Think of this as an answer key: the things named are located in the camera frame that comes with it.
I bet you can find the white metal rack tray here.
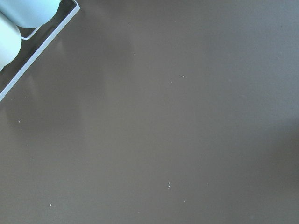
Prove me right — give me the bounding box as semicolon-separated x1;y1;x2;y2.
0;0;80;99

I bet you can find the pale blue cup lower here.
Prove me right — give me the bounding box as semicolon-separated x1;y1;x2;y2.
0;13;22;69

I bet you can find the pale blue cup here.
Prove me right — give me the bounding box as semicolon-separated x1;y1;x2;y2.
0;0;60;28
0;13;22;69

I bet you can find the pale blue cup upper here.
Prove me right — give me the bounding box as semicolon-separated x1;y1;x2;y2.
0;0;60;28

